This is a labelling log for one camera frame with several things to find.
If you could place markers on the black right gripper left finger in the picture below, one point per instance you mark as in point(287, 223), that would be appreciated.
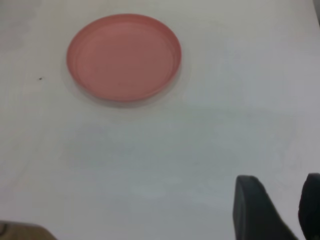
point(255, 215)

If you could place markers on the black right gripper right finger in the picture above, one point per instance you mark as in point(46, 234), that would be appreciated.
point(312, 207)

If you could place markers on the pink round plate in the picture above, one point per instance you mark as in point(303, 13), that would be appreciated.
point(125, 60)

